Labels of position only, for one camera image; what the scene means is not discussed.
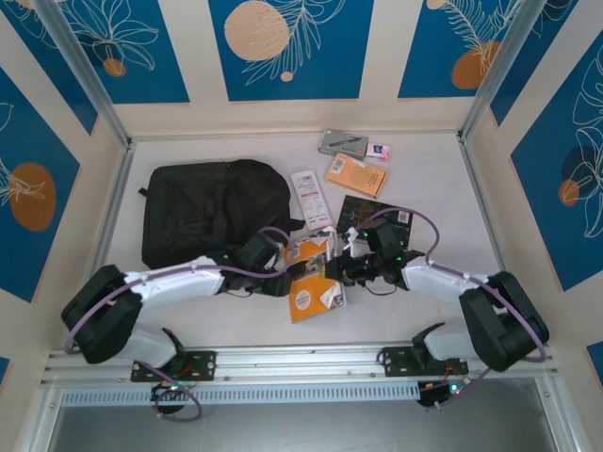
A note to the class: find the orange torn paperback book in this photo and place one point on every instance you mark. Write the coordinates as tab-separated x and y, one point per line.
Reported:
311	301

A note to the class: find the black book with gold print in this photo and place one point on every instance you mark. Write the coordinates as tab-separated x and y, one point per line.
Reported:
353	212

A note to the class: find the black fabric backpack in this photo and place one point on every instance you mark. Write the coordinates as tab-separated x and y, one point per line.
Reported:
207	212

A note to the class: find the orange cardboard box with barcode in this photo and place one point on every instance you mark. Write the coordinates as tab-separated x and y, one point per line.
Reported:
358	178

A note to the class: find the white printed packet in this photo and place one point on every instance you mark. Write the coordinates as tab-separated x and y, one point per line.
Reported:
308	198

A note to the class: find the small pink white eraser pack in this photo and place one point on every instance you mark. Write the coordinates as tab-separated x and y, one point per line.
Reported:
379	150

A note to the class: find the grey pen box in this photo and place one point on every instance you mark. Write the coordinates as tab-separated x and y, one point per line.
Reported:
341	143

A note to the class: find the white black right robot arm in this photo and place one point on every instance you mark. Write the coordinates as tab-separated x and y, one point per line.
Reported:
443	282

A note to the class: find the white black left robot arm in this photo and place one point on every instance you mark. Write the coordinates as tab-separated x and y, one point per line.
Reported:
179	285

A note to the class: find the small controller circuit board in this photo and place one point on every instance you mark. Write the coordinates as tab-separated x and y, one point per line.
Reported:
431	395
165	393

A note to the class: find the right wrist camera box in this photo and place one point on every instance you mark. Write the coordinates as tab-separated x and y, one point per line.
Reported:
351	236

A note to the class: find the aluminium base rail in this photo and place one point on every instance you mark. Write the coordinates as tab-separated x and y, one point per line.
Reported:
292	362

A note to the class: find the aluminium table edge rail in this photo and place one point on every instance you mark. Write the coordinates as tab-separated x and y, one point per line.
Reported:
115	198
473	179

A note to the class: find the aluminium frame post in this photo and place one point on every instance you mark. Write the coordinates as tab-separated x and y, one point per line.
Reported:
87	70
513	56

